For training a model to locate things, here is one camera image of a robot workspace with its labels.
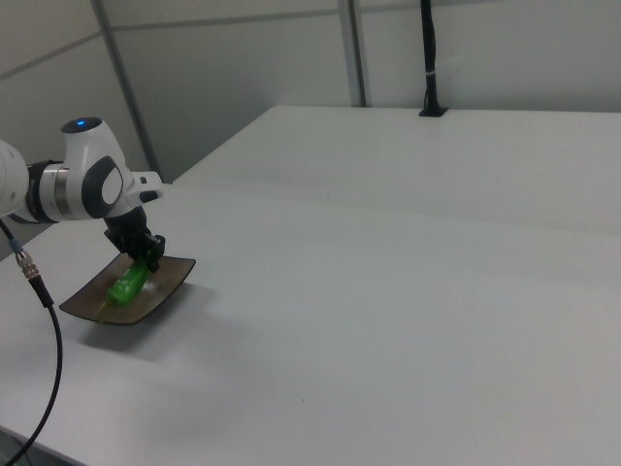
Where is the square brown ceramic plate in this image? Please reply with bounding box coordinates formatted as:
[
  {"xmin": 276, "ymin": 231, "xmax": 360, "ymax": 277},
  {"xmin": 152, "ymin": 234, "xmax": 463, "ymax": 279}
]
[{"xmin": 58, "ymin": 251, "xmax": 197, "ymax": 326}]

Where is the green chili pepper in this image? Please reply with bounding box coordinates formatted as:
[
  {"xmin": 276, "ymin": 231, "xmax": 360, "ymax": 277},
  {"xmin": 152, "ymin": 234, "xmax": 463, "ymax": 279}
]
[{"xmin": 99, "ymin": 255, "xmax": 152, "ymax": 323}]

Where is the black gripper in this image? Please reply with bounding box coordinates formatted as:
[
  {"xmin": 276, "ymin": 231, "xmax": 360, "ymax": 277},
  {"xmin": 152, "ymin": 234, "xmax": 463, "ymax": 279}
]
[{"xmin": 103, "ymin": 205, "xmax": 168, "ymax": 274}]

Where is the black cable with metal connector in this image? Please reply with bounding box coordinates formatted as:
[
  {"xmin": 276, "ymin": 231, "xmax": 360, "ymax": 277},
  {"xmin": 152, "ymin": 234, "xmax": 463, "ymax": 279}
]
[{"xmin": 0, "ymin": 218, "xmax": 65, "ymax": 466}]

